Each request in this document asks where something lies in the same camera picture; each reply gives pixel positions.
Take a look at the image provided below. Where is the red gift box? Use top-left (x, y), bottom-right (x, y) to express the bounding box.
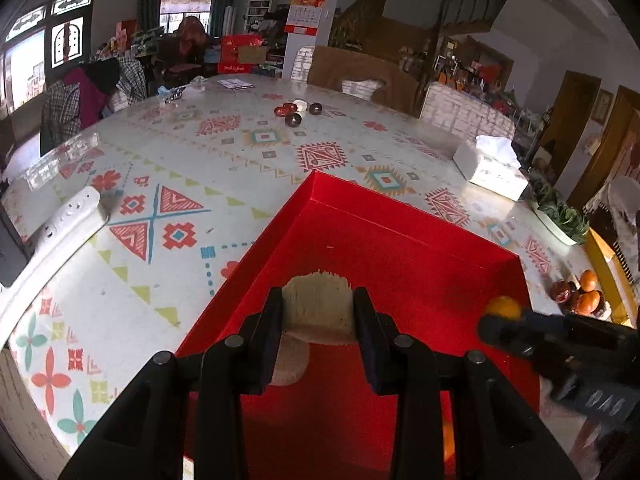
top-left (217, 34), bottom-right (271, 75)

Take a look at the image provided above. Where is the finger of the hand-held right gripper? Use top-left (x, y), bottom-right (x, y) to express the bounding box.
top-left (476, 309), bottom-right (577, 377)

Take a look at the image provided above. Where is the white lace chair cover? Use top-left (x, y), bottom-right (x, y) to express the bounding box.
top-left (585, 176), bottom-right (640, 281)

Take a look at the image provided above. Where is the white bookshelf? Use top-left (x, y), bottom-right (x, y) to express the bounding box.
top-left (245, 0), bottom-right (275, 31)

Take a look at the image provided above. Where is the red cardboard box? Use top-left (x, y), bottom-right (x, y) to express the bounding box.
top-left (176, 170), bottom-right (542, 478)

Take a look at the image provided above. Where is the clear plastic box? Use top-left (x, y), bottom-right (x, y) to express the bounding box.
top-left (2, 132), bottom-right (106, 198)

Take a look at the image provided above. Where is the white dish of green leaves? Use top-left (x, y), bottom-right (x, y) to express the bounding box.
top-left (527, 180), bottom-right (592, 247)

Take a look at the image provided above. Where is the red wall calendar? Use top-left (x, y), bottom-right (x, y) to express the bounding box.
top-left (286, 0), bottom-right (331, 36)

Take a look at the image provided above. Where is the white power strip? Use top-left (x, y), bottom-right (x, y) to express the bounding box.
top-left (0, 186), bottom-right (103, 346)

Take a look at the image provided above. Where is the wooden staircase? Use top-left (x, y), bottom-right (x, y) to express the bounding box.
top-left (330, 0), bottom-right (516, 61)

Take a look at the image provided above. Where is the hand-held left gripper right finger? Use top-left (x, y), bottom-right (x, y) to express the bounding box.
top-left (355, 287), bottom-right (581, 480)

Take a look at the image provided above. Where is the white patterned chair cushion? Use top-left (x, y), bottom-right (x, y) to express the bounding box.
top-left (420, 81), bottom-right (517, 142)
top-left (290, 45), bottom-right (316, 82)

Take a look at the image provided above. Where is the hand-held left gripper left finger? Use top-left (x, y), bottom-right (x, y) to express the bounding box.
top-left (57, 287), bottom-right (284, 480)

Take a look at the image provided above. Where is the wooden door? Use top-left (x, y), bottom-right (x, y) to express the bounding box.
top-left (537, 70), bottom-right (602, 161)

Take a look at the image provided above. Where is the wooden chair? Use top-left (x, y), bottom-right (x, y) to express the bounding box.
top-left (306, 45), bottom-right (421, 117)

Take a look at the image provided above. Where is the white tissue box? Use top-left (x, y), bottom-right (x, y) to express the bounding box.
top-left (452, 135), bottom-right (530, 202)

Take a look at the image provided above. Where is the plaid shirt on chair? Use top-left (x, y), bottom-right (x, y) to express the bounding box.
top-left (40, 57), bottom-right (148, 153)

